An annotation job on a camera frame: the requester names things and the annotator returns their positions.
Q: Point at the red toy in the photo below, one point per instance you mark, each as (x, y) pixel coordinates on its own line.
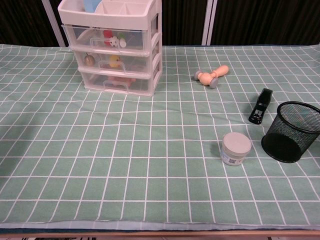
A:
(107, 34)

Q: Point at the green white toy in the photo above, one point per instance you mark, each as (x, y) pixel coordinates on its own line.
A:
(122, 36)

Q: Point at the clear drawer with ball toys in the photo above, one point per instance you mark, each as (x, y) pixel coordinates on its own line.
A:
(80, 37)

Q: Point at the black stapler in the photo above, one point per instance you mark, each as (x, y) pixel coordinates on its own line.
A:
(262, 100)

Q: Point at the white jar grey lid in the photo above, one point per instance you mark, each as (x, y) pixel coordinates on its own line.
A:
(236, 143)

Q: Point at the clear drawer with pink toy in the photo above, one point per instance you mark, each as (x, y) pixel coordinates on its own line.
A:
(142, 83)

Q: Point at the white partition post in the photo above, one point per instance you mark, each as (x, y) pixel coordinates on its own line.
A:
(53, 22)
(208, 22)

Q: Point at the green checkered tablecloth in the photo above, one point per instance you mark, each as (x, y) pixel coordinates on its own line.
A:
(150, 150)

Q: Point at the yellow toy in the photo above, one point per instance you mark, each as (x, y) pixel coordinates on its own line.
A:
(113, 61)

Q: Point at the white curved plastic piece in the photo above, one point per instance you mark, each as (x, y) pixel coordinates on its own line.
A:
(83, 35)

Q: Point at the small toy soccer ball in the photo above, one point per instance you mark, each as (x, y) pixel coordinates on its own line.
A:
(114, 41)

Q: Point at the blue foam block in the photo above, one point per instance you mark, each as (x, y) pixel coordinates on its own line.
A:
(90, 5)

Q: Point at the white plastic drawer cabinet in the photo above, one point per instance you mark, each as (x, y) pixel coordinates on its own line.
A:
(110, 19)

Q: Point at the black mesh pen cup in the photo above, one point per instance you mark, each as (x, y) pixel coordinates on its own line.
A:
(282, 147)

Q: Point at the wooden ball toy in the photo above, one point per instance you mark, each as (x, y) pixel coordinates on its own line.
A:
(88, 60)

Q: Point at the clear plastic drawer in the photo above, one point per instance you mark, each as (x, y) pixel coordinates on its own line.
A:
(135, 63)

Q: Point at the wooden massage roller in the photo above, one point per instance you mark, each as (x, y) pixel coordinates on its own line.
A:
(207, 79)

